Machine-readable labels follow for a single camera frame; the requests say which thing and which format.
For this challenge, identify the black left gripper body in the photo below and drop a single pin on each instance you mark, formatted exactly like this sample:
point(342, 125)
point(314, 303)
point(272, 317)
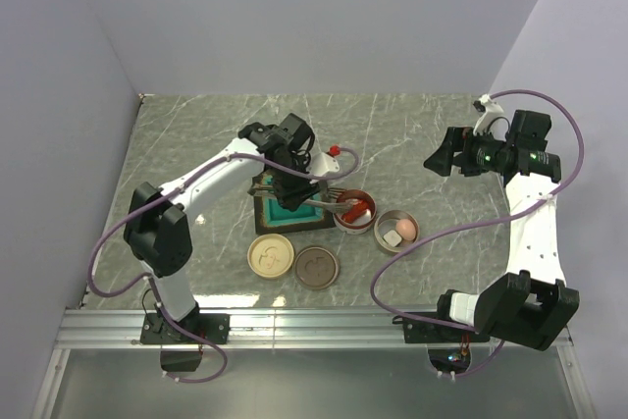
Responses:
point(289, 186)

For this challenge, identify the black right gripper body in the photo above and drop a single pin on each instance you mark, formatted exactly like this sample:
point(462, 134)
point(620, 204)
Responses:
point(480, 154)

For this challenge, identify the steel serving tongs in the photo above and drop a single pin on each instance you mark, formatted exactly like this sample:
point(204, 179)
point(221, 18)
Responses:
point(326, 199)

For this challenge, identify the orange shrimp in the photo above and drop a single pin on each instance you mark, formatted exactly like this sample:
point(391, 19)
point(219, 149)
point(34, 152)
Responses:
point(350, 202)

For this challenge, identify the red sausage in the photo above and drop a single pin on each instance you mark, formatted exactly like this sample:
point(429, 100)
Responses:
point(358, 209)

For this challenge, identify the pink egg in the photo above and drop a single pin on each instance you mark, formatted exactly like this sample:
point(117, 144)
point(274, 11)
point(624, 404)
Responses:
point(406, 229)

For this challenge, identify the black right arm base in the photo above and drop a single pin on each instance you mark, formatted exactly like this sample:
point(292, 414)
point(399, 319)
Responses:
point(449, 349)

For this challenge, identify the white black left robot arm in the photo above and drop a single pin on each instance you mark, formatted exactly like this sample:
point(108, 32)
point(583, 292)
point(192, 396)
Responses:
point(159, 231)

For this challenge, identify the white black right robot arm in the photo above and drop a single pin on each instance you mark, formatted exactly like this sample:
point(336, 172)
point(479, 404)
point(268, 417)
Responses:
point(530, 303)

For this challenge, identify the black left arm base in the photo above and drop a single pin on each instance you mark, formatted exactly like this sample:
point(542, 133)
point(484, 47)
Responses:
point(180, 353)

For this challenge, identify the teal square ceramic plate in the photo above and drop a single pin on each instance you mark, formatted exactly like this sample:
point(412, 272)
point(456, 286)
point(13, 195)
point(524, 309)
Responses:
point(271, 218)

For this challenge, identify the cream round lid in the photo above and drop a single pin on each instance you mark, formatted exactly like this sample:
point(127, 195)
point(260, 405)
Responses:
point(270, 256)

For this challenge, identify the white red-rimmed steel container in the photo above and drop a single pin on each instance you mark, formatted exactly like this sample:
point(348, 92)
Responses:
point(363, 224)

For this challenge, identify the brown round lid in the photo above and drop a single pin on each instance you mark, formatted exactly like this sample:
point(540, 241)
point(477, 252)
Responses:
point(316, 267)

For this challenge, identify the brown-rimmed steel container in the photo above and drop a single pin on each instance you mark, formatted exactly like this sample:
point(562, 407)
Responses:
point(386, 222)

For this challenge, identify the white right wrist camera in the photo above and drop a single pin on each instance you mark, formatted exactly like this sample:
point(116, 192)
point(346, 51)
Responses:
point(489, 111)

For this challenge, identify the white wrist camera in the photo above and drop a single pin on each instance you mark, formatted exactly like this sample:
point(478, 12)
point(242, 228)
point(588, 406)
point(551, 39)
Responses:
point(325, 164)
point(489, 111)

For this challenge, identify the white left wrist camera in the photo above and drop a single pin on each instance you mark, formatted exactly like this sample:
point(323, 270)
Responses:
point(325, 164)

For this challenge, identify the aluminium rail frame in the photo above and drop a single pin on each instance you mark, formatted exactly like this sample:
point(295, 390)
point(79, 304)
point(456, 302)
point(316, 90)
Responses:
point(303, 363)

